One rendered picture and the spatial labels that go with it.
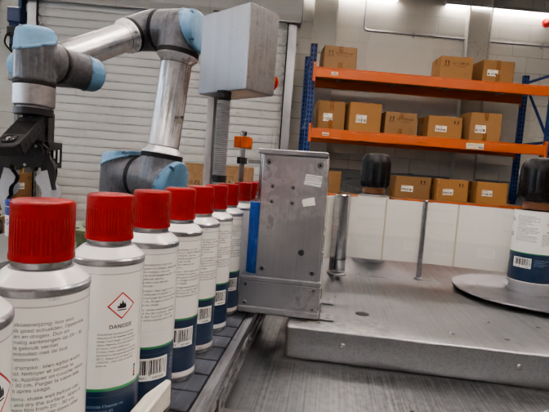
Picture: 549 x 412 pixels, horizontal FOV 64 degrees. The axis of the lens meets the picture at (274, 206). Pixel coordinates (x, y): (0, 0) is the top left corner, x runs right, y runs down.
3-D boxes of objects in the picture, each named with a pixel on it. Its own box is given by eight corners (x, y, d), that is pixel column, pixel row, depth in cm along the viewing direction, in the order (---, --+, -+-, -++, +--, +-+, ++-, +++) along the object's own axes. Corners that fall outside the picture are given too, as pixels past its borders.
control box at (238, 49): (245, 89, 97) (251, 0, 95) (197, 94, 108) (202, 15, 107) (276, 97, 104) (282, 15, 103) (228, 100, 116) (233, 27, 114)
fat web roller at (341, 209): (346, 277, 101) (353, 195, 99) (326, 275, 101) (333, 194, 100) (345, 272, 105) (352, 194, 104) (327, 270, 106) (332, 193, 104)
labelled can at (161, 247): (157, 427, 38) (170, 193, 37) (101, 418, 39) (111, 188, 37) (178, 397, 43) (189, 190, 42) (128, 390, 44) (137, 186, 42)
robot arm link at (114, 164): (118, 190, 139) (121, 147, 137) (152, 197, 134) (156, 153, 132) (88, 192, 128) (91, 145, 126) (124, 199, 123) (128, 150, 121)
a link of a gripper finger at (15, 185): (19, 212, 91) (35, 171, 90) (2, 215, 85) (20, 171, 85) (4, 206, 91) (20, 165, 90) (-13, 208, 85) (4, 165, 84)
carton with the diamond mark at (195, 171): (238, 234, 176) (243, 166, 173) (180, 229, 178) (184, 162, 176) (250, 225, 205) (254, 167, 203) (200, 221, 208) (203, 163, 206)
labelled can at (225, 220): (220, 334, 61) (230, 186, 59) (185, 330, 61) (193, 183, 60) (229, 322, 66) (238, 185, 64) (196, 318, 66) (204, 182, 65)
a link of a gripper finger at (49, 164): (64, 187, 87) (50, 144, 86) (60, 188, 85) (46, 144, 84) (40, 194, 87) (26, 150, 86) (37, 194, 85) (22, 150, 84)
